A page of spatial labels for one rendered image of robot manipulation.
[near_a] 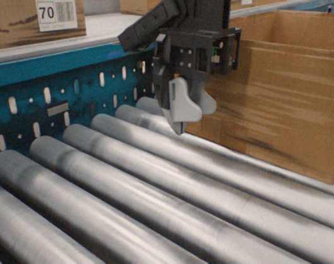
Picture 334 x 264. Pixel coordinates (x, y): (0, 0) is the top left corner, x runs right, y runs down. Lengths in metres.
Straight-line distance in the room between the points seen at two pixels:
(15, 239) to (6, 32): 0.35
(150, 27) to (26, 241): 0.29
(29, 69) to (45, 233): 0.28
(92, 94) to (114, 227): 0.38
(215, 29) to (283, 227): 0.24
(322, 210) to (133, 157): 0.27
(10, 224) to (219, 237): 0.23
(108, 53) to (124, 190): 0.32
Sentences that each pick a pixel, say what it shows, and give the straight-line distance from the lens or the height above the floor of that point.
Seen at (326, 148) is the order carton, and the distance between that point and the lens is 0.47.
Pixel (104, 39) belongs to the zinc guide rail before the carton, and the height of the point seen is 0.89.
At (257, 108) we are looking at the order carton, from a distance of 0.49.
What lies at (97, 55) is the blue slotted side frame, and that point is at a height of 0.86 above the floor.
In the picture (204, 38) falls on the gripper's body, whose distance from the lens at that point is 0.38.
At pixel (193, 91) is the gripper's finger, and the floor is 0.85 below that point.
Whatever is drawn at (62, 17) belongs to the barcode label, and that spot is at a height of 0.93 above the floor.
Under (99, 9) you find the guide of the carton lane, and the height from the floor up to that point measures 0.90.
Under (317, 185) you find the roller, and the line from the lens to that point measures 0.51.
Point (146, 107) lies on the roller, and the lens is 0.72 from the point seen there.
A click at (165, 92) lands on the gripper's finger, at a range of 0.43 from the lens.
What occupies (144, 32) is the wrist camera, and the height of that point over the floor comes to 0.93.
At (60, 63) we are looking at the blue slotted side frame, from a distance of 0.60.
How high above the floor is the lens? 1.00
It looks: 26 degrees down
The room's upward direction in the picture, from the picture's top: straight up
